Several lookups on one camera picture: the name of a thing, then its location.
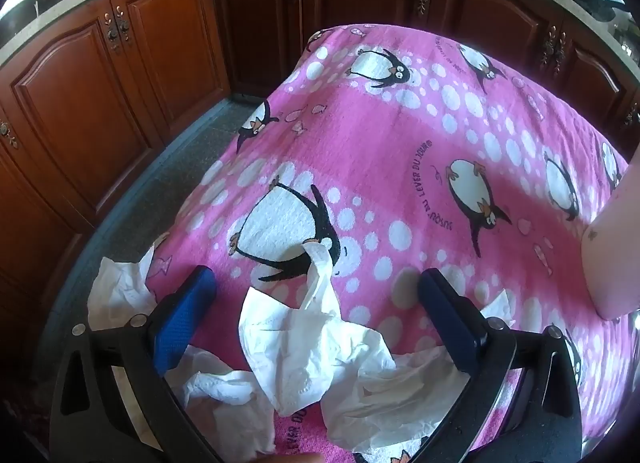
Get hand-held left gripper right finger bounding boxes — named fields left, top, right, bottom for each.
left=415, top=268, right=583, bottom=463

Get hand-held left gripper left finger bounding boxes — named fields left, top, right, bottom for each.
left=49, top=265, right=226, bottom=463

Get person's right forearm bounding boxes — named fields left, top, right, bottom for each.
left=582, top=148, right=640, bottom=321

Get crumpled white tissue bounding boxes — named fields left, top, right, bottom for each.
left=87, top=243, right=158, bottom=331
left=480, top=290, right=516, bottom=329
left=165, top=348, right=277, bottom=463
left=320, top=343, right=481, bottom=454
left=239, top=241, right=398, bottom=416

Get pink penguin print blanket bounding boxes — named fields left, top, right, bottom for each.
left=82, top=23, right=633, bottom=463

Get brown wooden base cabinets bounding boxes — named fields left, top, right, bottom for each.
left=0, top=0, right=640, bottom=344

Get grey stone countertop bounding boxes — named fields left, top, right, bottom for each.
left=0, top=0, right=640, bottom=74

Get dark cooking pot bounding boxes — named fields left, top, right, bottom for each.
left=0, top=0, right=38, bottom=39

